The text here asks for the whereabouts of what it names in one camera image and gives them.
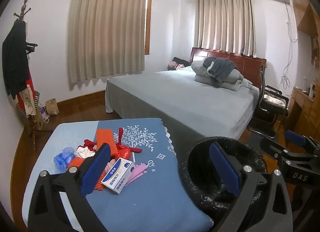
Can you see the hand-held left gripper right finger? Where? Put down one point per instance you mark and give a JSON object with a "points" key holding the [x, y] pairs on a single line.
{"points": [[225, 167]]}

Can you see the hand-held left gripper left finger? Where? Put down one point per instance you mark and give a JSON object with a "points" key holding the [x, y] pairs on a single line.
{"points": [[96, 169]]}

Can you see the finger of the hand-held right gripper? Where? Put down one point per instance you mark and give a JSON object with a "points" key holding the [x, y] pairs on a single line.
{"points": [[295, 138], [273, 148]]}

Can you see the white tissue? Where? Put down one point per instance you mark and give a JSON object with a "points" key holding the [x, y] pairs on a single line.
{"points": [[83, 152]]}

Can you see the white blue cardboard box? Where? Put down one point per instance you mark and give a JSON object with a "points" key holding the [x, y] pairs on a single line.
{"points": [[118, 175]]}

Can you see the orange foam net sleeve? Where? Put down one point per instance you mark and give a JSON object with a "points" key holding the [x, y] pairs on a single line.
{"points": [[106, 140]]}

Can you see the black lined trash bin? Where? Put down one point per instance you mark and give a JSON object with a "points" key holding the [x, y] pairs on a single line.
{"points": [[200, 184]]}

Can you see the red plastic bag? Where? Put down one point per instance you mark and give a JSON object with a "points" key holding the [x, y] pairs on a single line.
{"points": [[123, 151]]}

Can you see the blue plastic bag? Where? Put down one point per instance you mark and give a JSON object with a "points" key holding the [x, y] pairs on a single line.
{"points": [[62, 159]]}

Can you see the pink paper wrapper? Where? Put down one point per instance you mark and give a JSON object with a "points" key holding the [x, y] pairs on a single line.
{"points": [[137, 173]]}

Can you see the wooden desk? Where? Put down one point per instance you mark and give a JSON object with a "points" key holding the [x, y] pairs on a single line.
{"points": [[305, 114]]}

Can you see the black office chair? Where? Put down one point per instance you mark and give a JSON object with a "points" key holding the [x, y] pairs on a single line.
{"points": [[265, 114]]}

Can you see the patterned seat cushion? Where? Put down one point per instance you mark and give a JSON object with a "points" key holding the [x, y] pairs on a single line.
{"points": [[275, 99]]}

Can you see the blue printed tablecloth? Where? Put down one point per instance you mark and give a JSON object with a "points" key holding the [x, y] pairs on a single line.
{"points": [[150, 197]]}

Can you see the wooden coat rack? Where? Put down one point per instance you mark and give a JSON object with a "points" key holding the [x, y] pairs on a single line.
{"points": [[33, 131]]}

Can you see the bed with grey sheet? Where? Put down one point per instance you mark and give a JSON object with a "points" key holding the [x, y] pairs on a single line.
{"points": [[187, 101]]}

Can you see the brown paper bag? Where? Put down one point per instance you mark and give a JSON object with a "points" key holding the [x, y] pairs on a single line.
{"points": [[52, 108]]}

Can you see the brown cardboard box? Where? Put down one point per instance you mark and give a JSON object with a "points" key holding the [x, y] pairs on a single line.
{"points": [[37, 121]]}

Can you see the red wooden headboard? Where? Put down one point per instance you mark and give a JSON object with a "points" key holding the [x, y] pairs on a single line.
{"points": [[250, 63]]}

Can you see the striped bag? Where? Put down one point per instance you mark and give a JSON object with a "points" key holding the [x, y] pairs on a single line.
{"points": [[38, 99]]}

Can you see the dark grey garment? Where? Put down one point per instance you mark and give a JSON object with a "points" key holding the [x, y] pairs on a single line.
{"points": [[221, 68]]}

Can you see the beige printed tote bag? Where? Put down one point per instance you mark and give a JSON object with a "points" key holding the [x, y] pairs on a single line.
{"points": [[28, 101]]}

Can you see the folded grey quilt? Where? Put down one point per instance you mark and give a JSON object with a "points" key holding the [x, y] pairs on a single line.
{"points": [[200, 70]]}

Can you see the red garment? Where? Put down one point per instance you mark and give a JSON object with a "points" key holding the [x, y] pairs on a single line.
{"points": [[30, 81]]}

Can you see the pinkish bundle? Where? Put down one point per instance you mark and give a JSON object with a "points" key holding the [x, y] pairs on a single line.
{"points": [[175, 66]]}

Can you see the black cushion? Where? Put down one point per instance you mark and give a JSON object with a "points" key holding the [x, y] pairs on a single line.
{"points": [[181, 60]]}

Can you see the wide beige curtain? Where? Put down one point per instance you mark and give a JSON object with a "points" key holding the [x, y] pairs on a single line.
{"points": [[107, 34]]}

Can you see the black coat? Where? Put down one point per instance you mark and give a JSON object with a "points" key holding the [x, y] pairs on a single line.
{"points": [[15, 59]]}

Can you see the black cap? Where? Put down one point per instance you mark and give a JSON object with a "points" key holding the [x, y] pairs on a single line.
{"points": [[31, 46]]}

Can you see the wooden window frame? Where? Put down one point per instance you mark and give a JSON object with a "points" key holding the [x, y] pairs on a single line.
{"points": [[149, 21]]}

